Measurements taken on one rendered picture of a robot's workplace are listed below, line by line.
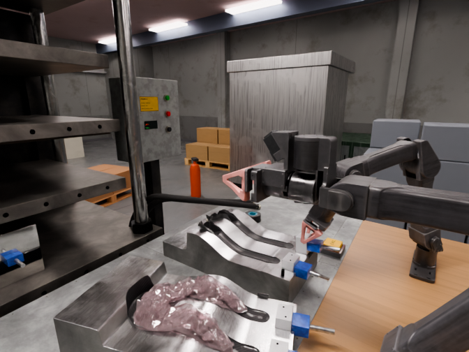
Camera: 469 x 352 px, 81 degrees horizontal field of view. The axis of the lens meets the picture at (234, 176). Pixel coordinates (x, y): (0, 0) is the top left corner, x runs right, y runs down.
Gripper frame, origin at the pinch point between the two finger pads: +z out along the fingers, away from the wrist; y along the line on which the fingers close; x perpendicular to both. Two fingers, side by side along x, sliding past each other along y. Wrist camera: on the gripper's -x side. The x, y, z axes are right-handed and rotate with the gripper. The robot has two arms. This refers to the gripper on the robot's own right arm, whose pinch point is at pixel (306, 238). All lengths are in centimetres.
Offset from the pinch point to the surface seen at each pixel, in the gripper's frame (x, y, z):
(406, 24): -116, -576, -196
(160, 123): -91, -16, 7
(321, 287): 12.2, 2.8, 9.0
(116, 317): -19, 52, 17
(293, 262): 1.9, 12.9, 1.8
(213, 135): -317, -411, 156
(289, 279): 4.0, 17.2, 4.1
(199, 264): -22.1, 17.1, 24.0
